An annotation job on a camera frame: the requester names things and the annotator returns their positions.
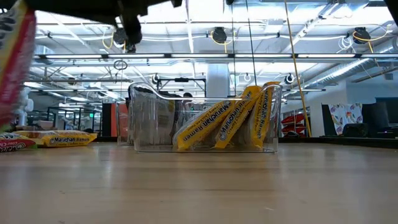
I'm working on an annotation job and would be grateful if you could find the Lime Chili Shrimp ramen packet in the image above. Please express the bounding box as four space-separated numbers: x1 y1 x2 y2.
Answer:
0 132 37 154
0 0 37 133

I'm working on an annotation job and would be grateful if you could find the yellow Creamy Chicken ramen packet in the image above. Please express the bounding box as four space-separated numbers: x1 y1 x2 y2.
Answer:
14 129 98 148
214 85 264 149
248 81 282 149
172 99 238 151

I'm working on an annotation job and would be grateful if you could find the red partition panel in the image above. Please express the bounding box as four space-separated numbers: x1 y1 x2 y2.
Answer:
102 103 129 138

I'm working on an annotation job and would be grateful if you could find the white robot figure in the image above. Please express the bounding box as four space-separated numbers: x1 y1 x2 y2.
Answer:
15 86 34 127

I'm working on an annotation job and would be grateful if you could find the wide clear plastic bin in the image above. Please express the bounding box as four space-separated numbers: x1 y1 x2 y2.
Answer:
127 81 283 154

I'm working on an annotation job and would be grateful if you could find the white column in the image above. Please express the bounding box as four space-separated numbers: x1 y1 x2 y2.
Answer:
206 63 230 99

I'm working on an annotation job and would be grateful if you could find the red storage shelf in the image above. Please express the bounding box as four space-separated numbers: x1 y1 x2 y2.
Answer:
281 113 307 138

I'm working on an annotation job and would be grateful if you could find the floral cloth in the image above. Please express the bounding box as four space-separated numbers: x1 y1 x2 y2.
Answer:
328 103 363 135

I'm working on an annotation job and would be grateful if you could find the black ceiling cable reel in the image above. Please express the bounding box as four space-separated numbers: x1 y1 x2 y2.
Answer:
211 26 228 44
112 27 137 54
353 26 371 44

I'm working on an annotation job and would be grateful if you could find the black background gantry frame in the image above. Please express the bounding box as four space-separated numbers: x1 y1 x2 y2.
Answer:
156 77 207 99

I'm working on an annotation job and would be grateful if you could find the thin black hanging cable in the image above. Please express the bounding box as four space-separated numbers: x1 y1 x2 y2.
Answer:
230 0 236 97

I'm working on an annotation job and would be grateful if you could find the yellow hanging cable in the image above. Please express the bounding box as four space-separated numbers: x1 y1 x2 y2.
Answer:
283 0 313 138

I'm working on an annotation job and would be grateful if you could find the black aluminium table frame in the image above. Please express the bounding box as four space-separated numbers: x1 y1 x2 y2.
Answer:
95 136 398 149

